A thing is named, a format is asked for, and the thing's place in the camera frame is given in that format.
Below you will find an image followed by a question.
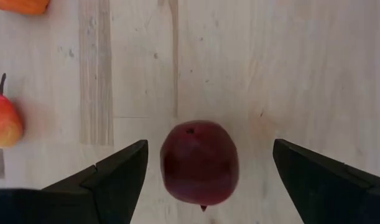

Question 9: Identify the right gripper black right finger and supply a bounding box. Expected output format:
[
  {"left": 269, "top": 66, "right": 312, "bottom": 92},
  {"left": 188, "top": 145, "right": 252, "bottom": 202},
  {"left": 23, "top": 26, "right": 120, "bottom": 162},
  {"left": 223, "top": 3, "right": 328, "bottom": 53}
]
[{"left": 272, "top": 138, "right": 380, "bottom": 224}]

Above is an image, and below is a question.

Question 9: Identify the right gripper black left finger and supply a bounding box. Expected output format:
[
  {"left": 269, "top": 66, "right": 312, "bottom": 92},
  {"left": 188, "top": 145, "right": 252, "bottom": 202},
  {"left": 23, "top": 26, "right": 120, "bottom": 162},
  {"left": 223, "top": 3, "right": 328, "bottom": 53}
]
[{"left": 42, "top": 139, "right": 149, "bottom": 224}]

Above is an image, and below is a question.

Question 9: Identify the dark red plum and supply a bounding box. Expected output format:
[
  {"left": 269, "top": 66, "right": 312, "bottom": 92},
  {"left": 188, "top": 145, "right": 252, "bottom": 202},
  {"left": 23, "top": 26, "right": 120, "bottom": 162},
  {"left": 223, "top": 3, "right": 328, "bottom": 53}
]
[{"left": 160, "top": 120, "right": 240, "bottom": 212}]

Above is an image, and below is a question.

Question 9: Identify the small orange pear with stem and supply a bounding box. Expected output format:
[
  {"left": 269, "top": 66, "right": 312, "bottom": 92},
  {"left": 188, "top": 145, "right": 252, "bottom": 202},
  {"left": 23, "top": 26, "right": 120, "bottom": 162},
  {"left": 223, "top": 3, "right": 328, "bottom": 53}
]
[{"left": 0, "top": 73, "right": 25, "bottom": 149}]

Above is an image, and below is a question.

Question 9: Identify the small orange tangerine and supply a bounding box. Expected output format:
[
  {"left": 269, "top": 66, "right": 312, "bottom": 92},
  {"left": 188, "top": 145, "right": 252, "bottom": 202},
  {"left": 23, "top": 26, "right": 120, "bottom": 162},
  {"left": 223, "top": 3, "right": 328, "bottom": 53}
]
[{"left": 0, "top": 0, "right": 51, "bottom": 16}]

